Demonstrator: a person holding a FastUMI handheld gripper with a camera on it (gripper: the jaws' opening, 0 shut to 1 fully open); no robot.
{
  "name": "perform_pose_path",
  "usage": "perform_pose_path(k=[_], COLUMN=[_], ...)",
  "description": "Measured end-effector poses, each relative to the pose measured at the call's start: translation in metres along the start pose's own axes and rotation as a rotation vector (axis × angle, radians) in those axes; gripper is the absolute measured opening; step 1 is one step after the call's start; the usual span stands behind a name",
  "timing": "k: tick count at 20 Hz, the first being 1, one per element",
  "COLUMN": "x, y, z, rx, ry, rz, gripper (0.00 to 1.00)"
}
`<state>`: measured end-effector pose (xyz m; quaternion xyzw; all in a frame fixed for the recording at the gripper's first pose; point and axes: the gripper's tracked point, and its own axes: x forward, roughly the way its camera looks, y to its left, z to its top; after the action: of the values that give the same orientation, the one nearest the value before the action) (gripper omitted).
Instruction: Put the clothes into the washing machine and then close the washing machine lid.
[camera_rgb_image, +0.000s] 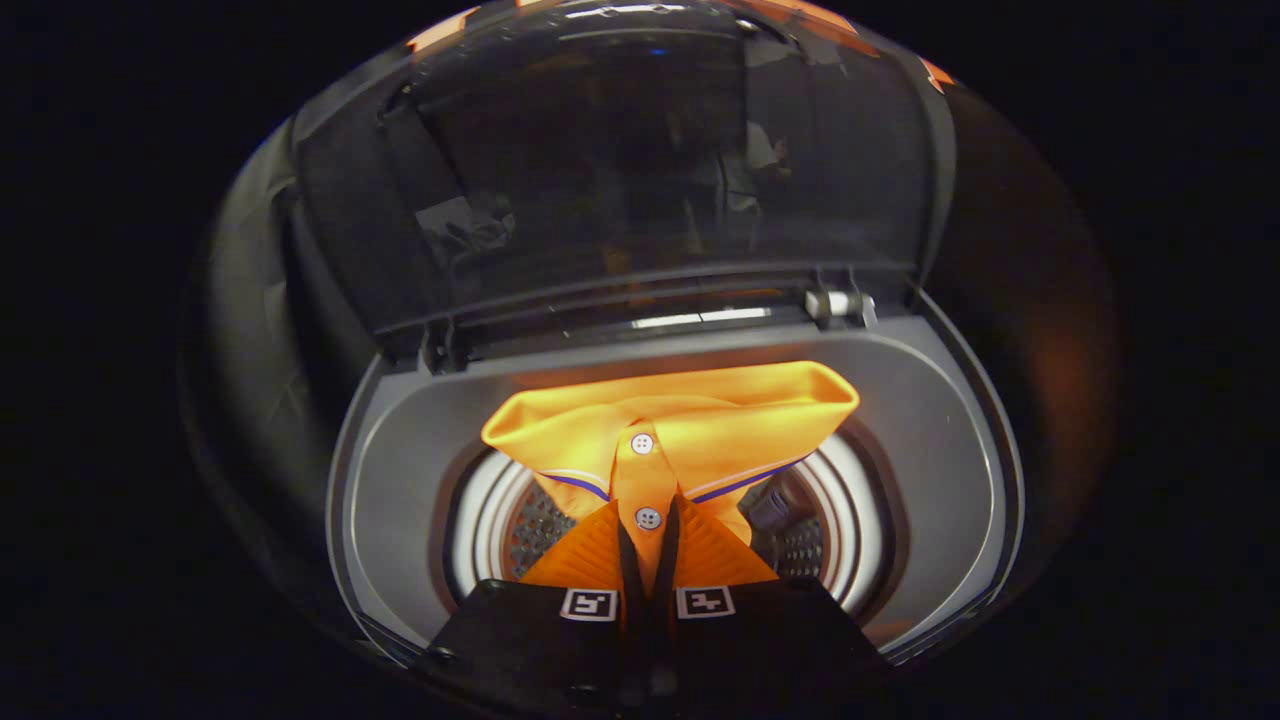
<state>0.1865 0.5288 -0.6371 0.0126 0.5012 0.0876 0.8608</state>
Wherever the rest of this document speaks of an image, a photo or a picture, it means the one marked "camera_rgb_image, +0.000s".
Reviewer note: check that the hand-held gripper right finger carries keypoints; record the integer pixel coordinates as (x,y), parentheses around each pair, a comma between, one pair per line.
(665,640)

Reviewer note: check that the yellow polo shirt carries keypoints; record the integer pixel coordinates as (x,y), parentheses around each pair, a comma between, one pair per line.
(700,420)

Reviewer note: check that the transparent washing machine lid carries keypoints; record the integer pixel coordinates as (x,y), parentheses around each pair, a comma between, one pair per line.
(600,150)

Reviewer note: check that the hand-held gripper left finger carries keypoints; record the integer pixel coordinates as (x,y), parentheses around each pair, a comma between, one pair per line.
(633,640)

